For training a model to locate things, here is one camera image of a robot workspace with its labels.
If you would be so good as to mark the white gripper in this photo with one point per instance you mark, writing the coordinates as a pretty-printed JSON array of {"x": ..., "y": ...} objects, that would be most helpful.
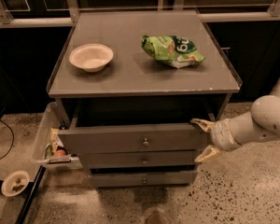
[{"x": 221, "y": 135}]

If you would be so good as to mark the grey top drawer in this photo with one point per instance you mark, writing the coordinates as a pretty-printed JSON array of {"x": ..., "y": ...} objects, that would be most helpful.
[{"x": 108, "y": 128}]

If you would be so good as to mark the grey drawer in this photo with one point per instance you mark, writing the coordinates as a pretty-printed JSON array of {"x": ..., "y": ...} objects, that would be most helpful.
[
  {"x": 138, "y": 159},
  {"x": 143, "y": 179},
  {"x": 108, "y": 128}
]

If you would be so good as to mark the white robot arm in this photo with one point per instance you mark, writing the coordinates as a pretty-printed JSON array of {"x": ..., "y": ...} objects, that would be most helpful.
[{"x": 260, "y": 124}]

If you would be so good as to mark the grey middle drawer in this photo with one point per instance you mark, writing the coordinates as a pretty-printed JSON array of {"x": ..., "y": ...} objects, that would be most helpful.
[{"x": 138, "y": 159}]

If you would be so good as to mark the grey bottom drawer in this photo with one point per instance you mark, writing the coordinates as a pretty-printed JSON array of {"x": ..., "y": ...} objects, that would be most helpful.
[{"x": 143, "y": 179}]

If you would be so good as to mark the grey drawer cabinet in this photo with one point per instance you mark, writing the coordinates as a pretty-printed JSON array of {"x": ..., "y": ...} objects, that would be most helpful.
[{"x": 134, "y": 78}]

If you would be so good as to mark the green chip bag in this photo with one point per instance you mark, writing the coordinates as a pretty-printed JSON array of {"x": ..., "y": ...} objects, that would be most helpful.
[{"x": 172, "y": 50}]

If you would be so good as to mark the white paper bowl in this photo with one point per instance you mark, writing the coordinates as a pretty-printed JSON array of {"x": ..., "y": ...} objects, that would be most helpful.
[{"x": 91, "y": 57}]

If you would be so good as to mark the metal railing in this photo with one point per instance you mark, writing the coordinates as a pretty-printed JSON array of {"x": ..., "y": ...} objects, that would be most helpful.
[{"x": 46, "y": 13}]

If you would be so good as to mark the clear plastic storage bin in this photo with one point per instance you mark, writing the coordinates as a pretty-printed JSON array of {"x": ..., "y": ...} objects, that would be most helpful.
[{"x": 49, "y": 150}]

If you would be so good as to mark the black bar on floor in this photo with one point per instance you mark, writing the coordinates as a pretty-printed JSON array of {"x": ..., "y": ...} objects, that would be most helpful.
[{"x": 32, "y": 189}]

